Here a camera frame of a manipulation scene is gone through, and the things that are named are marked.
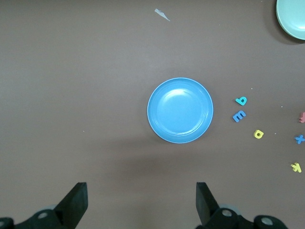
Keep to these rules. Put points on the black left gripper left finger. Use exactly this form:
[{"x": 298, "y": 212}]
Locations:
[{"x": 74, "y": 205}]

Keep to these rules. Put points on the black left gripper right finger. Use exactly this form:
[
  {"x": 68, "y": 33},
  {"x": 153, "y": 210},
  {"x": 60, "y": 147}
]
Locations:
[{"x": 205, "y": 205}]

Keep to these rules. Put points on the yellow foam letter a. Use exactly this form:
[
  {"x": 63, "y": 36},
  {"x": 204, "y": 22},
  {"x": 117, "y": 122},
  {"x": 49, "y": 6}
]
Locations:
[{"x": 262, "y": 132}]

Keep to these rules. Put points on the blue foam letter m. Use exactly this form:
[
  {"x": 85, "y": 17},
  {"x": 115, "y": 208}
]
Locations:
[{"x": 239, "y": 117}]

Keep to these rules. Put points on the teal foam letter p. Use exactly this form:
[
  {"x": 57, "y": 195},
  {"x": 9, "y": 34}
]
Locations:
[{"x": 244, "y": 98}]

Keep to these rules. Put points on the blue round plate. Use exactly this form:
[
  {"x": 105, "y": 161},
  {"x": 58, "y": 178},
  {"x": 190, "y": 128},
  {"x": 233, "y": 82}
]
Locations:
[{"x": 179, "y": 111}]

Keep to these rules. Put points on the yellow foam letter k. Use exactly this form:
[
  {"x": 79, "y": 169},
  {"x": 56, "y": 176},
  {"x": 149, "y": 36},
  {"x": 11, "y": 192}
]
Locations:
[{"x": 296, "y": 167}]

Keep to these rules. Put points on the brown table cover sheet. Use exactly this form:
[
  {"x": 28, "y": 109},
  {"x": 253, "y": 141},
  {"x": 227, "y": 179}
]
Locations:
[{"x": 71, "y": 95}]

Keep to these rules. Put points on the blue foam letter x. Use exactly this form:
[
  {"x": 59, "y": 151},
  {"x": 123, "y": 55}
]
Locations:
[{"x": 299, "y": 139}]

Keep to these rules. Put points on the pink foam letter f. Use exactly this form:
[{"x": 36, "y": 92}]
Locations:
[{"x": 302, "y": 118}]

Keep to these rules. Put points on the white paper scrap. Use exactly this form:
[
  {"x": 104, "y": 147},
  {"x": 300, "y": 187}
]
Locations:
[{"x": 162, "y": 14}]

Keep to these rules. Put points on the green round plate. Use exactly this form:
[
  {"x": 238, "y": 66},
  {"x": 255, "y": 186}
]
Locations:
[{"x": 294, "y": 19}]

